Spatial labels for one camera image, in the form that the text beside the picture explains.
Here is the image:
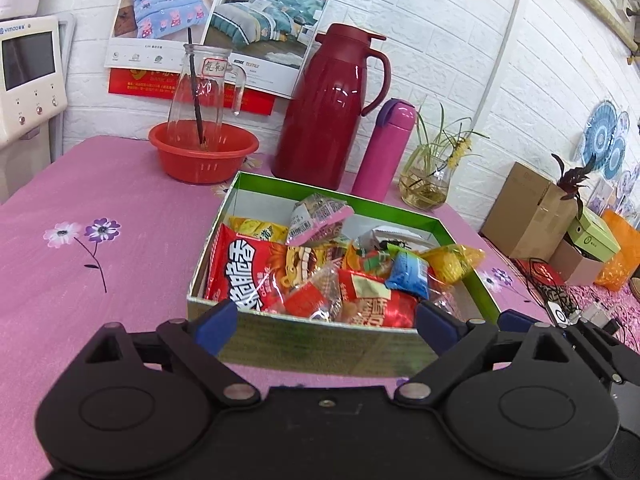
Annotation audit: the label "red plastic basin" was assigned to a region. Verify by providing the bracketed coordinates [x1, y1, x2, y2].
[148, 119, 260, 185]

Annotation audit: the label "white dispenser with screen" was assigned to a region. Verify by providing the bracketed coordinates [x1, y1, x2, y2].
[0, 14, 69, 149]

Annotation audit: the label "white wall pipe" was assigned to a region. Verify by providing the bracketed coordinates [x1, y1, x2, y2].
[472, 0, 531, 127]

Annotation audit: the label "green and white cardboard box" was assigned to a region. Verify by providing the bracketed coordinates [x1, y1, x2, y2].
[186, 171, 501, 379]

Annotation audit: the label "translucent yellow snack packet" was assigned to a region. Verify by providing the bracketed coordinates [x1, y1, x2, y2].
[422, 243, 486, 285]

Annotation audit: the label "pink flowered tablecloth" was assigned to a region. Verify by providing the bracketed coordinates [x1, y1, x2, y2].
[0, 135, 552, 397]

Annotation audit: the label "wooden wall strip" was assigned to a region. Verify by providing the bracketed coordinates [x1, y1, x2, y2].
[530, 0, 640, 54]

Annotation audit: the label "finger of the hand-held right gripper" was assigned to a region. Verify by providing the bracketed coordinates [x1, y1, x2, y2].
[499, 309, 627, 384]

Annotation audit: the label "black cables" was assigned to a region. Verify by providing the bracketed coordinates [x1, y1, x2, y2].
[514, 257, 572, 312]

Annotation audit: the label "green snack packet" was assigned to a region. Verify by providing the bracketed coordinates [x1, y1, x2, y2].
[345, 245, 401, 282]

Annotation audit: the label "large brown cardboard box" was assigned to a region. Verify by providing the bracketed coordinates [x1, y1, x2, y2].
[480, 161, 584, 261]

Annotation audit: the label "clear pink label snack packet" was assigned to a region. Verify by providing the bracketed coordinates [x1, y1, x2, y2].
[285, 193, 355, 247]

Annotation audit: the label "glass vase with plant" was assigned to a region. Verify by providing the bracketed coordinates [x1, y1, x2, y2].
[398, 102, 489, 211]

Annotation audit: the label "shiny red snack packet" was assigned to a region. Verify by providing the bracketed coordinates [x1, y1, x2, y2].
[337, 269, 419, 330]

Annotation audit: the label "purple leaf plant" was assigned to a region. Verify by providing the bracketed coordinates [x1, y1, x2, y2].
[550, 152, 599, 222]

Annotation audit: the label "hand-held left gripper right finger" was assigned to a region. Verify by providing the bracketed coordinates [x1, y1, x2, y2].
[394, 299, 577, 406]

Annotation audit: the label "black stirring stick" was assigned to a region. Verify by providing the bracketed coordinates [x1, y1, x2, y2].
[187, 27, 209, 149]

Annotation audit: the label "yellow brown cartoon snack packet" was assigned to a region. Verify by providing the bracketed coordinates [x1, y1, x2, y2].
[285, 242, 351, 286]

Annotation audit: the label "small blue decorative plate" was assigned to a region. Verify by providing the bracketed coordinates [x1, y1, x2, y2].
[602, 134, 627, 181]

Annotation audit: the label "yellow printed snack packet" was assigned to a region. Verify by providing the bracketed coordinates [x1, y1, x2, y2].
[227, 215, 290, 245]

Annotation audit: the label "bedding wall poster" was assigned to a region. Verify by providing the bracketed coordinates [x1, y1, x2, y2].
[103, 0, 342, 99]

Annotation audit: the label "large blue decorative plate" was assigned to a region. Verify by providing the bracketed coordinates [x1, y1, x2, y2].
[579, 99, 619, 162]

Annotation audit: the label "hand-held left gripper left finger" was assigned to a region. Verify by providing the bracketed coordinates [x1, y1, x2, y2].
[82, 299, 262, 407]

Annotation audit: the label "pink thermos bottle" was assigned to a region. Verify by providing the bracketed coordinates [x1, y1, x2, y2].
[351, 98, 418, 203]

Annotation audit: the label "glass pitcher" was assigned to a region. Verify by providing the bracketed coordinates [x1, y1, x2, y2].
[167, 42, 249, 149]

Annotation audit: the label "small green and white box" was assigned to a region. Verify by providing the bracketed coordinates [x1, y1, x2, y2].
[566, 207, 621, 264]

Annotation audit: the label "white and black snack packet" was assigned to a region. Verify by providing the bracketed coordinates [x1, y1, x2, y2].
[360, 227, 441, 257]

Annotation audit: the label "small brown cardboard box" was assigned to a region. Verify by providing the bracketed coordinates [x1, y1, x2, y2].
[547, 237, 606, 287]

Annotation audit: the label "blue snack packet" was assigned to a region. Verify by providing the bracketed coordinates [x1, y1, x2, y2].
[384, 249, 432, 301]

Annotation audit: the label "small red clear snack packet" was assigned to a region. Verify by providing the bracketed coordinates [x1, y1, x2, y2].
[282, 265, 344, 321]

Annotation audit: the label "red paper wall strip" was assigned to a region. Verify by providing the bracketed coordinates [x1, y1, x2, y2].
[108, 67, 276, 116]

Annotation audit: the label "dark red thermos jug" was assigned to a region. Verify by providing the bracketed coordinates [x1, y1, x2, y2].
[269, 23, 392, 191]

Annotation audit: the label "large red snack packet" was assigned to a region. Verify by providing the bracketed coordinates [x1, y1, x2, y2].
[203, 223, 302, 314]

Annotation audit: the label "orange mesh bag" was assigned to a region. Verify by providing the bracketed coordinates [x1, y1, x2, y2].
[594, 209, 640, 292]

